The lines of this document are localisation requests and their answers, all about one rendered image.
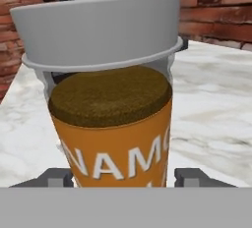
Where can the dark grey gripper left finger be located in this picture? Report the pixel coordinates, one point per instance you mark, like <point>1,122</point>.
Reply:
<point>56,177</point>

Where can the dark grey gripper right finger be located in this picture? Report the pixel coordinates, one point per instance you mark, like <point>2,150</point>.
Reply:
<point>190,177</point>

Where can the orange cinnamon jar grey lid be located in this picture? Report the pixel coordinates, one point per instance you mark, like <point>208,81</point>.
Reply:
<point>111,107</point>

